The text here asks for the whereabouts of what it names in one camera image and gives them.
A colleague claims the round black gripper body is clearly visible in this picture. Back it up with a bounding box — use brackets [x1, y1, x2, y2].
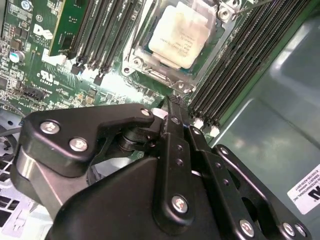
[46, 157, 235, 240]

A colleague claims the metal socket cover frame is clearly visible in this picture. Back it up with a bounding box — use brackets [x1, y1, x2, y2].
[136, 0, 227, 87]

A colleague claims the silver CPU green edge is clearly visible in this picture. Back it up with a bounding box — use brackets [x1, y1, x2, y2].
[148, 1, 219, 76]

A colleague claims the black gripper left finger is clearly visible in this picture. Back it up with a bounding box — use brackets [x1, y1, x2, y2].
[10, 95, 195, 236]

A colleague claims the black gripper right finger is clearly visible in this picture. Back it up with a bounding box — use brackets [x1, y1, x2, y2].
[178, 96, 312, 240]

